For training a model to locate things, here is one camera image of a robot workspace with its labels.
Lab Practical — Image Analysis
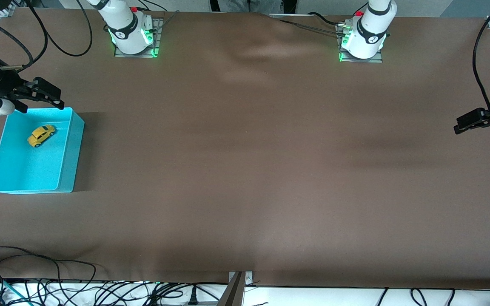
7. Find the thick black base cable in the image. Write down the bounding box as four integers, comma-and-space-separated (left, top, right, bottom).
307, 11, 348, 27

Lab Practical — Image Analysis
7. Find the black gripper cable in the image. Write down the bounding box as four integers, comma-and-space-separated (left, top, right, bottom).
0, 0, 49, 71

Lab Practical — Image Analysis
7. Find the person in grey trousers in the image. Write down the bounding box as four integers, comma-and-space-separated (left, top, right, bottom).
219, 0, 283, 13

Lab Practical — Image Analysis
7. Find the thin black base cable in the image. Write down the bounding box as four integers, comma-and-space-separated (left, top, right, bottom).
156, 9, 180, 30
269, 15, 343, 37

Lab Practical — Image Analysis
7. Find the black hanging loop cable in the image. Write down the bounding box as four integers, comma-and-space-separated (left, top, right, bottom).
24, 0, 94, 57

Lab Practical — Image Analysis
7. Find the grey metal bracket plate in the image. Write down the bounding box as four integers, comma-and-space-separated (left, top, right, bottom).
228, 271, 254, 286

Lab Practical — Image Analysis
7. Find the teal plastic bin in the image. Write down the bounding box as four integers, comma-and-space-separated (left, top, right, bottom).
0, 107, 85, 195

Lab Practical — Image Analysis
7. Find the dark camera mount post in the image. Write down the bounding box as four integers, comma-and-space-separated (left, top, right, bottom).
217, 272, 245, 306

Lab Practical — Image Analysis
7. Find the brown table cover cloth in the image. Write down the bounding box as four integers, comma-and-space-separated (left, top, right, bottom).
0, 8, 490, 290

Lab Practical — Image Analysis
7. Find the yellow beetle toy car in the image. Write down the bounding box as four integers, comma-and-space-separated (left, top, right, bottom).
27, 124, 57, 148

